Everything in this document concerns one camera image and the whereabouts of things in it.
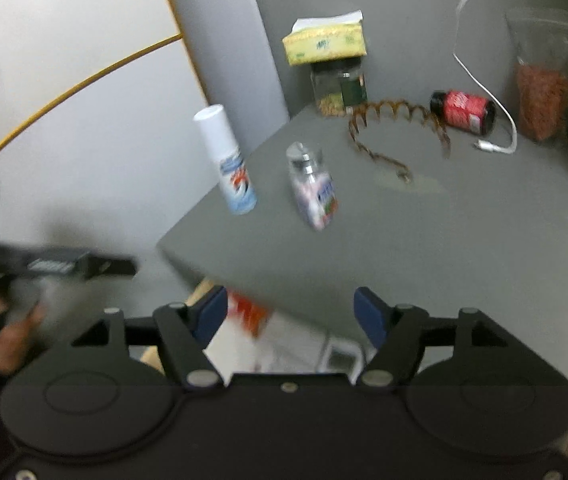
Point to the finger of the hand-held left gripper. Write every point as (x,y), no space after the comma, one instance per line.
(111,265)

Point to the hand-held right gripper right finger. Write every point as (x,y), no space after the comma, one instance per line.
(369,312)

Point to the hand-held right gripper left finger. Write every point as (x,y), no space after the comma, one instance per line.
(211,310)

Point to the clear bottle with silver cap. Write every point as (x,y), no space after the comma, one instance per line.
(314,190)

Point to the white spray can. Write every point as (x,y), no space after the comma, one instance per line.
(226,160)

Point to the person's left hand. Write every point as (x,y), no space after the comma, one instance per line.
(11,332)

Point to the orange and white packet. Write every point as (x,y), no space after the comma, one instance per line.
(249,312)

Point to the small white device with screen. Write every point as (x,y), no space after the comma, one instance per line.
(341,357)

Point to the white paper box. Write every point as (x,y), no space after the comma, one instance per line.
(284,347)

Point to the grey nightstand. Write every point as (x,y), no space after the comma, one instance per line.
(438,240)

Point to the brown wavy headband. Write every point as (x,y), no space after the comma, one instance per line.
(388,107)

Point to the dark bottle with red label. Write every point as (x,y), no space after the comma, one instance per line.
(463,110)

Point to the glass jar with black lid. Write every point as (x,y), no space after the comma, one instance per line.
(336,90)

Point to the yellow tissue box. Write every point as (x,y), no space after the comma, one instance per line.
(326,42)

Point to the clear bag of red snacks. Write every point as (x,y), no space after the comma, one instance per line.
(543,95)

